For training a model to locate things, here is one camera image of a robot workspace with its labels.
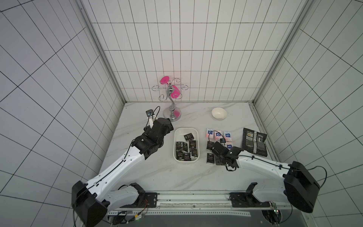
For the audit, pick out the aluminium mounting rail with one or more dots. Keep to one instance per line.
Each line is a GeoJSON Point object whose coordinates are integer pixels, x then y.
{"type": "Point", "coordinates": [199, 203]}

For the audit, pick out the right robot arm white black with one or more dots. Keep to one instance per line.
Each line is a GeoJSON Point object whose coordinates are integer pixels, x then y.
{"type": "Point", "coordinates": [289, 183]}

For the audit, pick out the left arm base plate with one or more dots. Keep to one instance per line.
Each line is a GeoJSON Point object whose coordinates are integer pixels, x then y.
{"type": "Point", "coordinates": [148, 200]}

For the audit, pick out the pink cup lower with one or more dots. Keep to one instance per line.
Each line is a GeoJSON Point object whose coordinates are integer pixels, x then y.
{"type": "Point", "coordinates": [176, 94]}

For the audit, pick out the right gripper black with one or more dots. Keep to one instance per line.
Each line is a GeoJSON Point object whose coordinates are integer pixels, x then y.
{"type": "Point", "coordinates": [217, 148]}

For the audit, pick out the white storage box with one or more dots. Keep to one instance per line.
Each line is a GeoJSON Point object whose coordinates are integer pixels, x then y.
{"type": "Point", "coordinates": [179, 136]}

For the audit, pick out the white ceramic bowl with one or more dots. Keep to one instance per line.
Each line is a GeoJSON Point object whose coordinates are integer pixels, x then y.
{"type": "Point", "coordinates": [219, 113]}

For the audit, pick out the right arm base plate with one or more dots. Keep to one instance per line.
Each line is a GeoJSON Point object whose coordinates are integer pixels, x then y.
{"type": "Point", "coordinates": [246, 200]}

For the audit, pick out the black snack bag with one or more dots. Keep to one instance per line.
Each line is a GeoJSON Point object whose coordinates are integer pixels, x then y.
{"type": "Point", "coordinates": [249, 141]}
{"type": "Point", "coordinates": [261, 148]}

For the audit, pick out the pink cup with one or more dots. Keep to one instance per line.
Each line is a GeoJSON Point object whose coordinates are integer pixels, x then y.
{"type": "Point", "coordinates": [176, 94]}
{"type": "Point", "coordinates": [165, 80]}

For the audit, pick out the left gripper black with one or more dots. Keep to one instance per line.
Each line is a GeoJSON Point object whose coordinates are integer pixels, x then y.
{"type": "Point", "coordinates": [147, 129]}

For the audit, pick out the pink Tempo tissue pack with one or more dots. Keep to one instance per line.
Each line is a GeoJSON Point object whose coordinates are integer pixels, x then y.
{"type": "Point", "coordinates": [228, 136]}
{"type": "Point", "coordinates": [229, 145]}
{"type": "Point", "coordinates": [210, 134]}
{"type": "Point", "coordinates": [218, 134]}

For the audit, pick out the black tissue pack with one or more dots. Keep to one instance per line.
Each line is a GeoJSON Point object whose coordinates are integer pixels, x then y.
{"type": "Point", "coordinates": [209, 145]}
{"type": "Point", "coordinates": [187, 157]}
{"type": "Point", "coordinates": [181, 146]}
{"type": "Point", "coordinates": [193, 144]}
{"type": "Point", "coordinates": [194, 153]}
{"type": "Point", "coordinates": [210, 159]}
{"type": "Point", "coordinates": [189, 137]}

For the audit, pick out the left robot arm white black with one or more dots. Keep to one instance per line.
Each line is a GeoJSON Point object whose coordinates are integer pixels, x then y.
{"type": "Point", "coordinates": [93, 200]}

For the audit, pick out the chrome cup holder stand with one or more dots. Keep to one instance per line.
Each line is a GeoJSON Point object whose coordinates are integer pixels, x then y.
{"type": "Point", "coordinates": [172, 112]}

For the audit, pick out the pink cup upper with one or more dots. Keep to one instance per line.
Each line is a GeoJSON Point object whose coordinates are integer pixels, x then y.
{"type": "Point", "coordinates": [165, 80]}

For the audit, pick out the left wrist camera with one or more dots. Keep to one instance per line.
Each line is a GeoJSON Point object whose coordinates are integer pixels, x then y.
{"type": "Point", "coordinates": [150, 113]}

